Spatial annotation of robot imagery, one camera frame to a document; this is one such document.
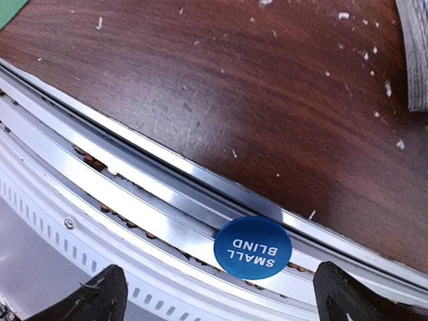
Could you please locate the blue small blind button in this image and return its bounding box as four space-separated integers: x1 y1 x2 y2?
213 216 292 280

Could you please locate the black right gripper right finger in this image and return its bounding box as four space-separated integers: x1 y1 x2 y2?
313 261 427 320

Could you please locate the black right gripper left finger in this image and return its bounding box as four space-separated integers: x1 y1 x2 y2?
28 264 128 321

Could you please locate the grey playing card deck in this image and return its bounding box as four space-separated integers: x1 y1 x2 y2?
395 0 427 112

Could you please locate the green round poker mat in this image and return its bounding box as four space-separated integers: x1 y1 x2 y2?
0 0 28 29

